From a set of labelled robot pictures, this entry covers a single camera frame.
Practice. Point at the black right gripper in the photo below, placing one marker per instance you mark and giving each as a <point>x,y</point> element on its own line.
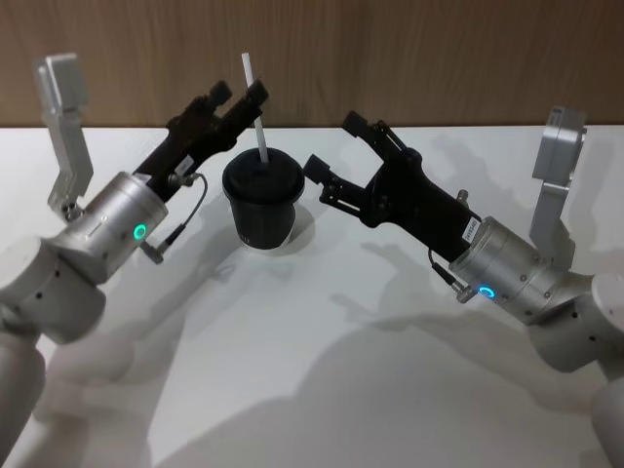
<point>419,205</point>

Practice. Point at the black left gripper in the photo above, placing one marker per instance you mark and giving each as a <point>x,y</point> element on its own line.
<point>187,139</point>

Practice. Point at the white drinking straw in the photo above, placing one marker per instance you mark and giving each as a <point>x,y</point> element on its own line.
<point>261,139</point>

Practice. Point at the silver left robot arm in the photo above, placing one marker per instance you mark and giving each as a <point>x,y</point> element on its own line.
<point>114,217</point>

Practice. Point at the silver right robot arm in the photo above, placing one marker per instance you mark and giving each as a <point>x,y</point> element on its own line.
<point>509,265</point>

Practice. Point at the black plastic cup lid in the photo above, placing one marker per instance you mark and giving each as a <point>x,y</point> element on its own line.
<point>253,175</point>

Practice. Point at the black paper cup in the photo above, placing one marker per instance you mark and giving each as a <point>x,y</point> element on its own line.
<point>263,222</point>

